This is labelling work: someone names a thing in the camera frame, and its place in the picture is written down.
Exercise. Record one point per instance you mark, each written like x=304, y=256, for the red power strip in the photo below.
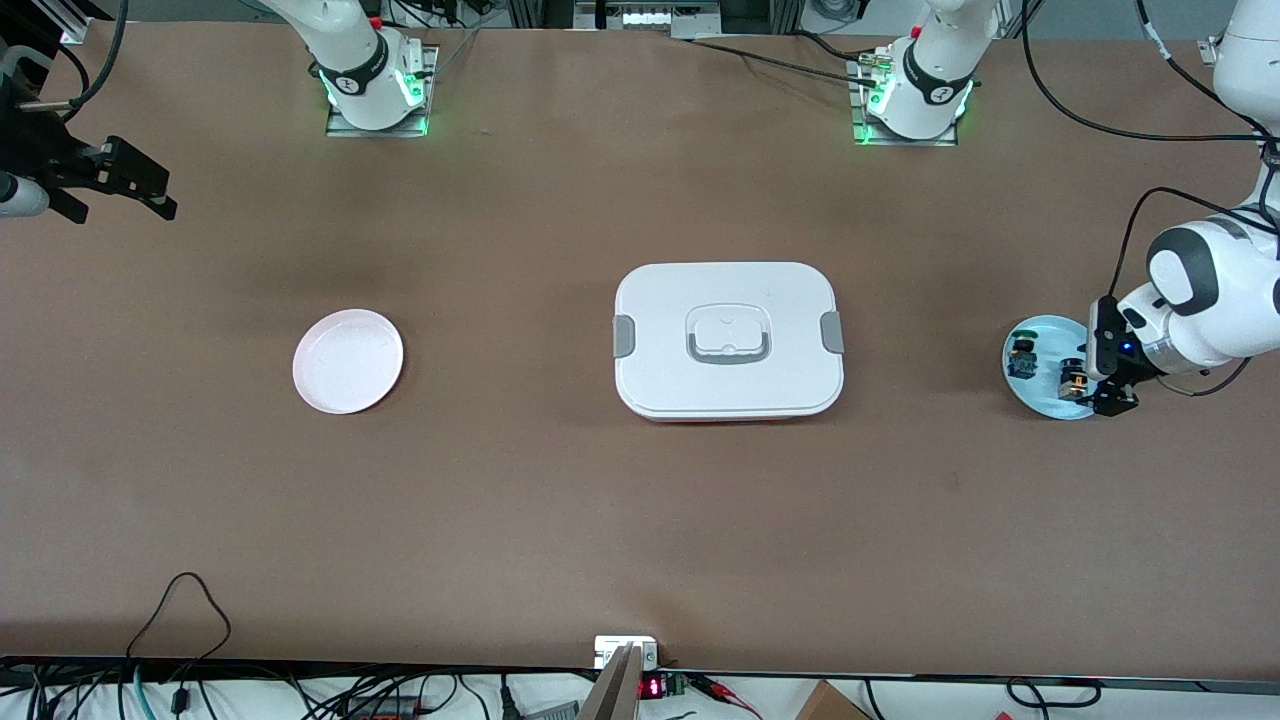
x=385, y=712

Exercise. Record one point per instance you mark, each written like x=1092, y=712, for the red digit display board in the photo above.
x=652, y=687

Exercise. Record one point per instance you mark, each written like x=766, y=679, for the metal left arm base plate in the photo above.
x=905, y=141

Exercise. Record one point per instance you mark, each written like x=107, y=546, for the red clip leads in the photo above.
x=725, y=692

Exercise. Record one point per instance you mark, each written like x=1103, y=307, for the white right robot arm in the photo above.
x=360, y=60

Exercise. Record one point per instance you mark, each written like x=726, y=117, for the orange black push-button switch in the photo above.
x=1072, y=380

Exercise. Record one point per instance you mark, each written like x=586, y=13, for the white socket block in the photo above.
x=610, y=648

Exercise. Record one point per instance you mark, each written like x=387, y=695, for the pale pink round plate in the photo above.
x=348, y=362

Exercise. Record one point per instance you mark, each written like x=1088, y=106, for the brown cardboard box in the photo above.
x=830, y=705

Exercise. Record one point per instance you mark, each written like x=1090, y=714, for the aluminium profile bar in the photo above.
x=612, y=690

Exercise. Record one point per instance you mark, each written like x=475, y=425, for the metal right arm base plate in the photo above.
x=380, y=132

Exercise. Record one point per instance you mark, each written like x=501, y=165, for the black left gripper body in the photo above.
x=1127, y=380

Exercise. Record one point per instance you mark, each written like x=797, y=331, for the light blue round plate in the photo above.
x=1045, y=395

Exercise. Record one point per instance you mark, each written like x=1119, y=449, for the green push-button switch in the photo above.
x=1022, y=355

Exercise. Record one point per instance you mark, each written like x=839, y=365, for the metal equipment box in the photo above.
x=650, y=18

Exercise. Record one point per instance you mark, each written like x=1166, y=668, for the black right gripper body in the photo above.
x=38, y=150

